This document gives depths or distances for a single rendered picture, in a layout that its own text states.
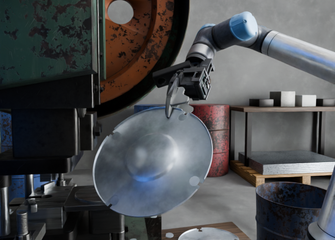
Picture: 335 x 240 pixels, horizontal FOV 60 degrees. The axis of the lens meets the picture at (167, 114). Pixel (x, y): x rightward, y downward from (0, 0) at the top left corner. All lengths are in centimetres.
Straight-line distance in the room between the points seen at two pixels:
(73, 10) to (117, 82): 54
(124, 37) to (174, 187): 63
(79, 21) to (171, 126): 34
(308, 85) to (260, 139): 109
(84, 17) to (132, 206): 38
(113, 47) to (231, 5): 349
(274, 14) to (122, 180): 422
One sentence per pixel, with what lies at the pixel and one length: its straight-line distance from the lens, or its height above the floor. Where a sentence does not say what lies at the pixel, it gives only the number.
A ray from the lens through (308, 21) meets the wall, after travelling 494.
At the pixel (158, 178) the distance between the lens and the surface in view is 64.
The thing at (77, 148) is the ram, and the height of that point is 90.
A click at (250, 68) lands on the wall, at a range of 440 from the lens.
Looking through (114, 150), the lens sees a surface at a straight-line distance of 73.
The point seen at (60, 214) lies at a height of 76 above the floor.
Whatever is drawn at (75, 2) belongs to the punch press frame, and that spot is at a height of 117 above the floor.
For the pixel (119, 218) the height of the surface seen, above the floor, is 74.
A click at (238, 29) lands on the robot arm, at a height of 119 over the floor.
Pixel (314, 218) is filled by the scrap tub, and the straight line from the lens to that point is 162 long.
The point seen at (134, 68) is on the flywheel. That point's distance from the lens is 103.
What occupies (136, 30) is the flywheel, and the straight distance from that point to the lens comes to 109.
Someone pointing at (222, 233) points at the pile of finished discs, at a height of 35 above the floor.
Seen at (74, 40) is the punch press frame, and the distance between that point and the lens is 52.
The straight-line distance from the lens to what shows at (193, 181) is 62.
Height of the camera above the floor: 102
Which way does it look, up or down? 4 degrees down
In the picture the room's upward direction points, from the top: straight up
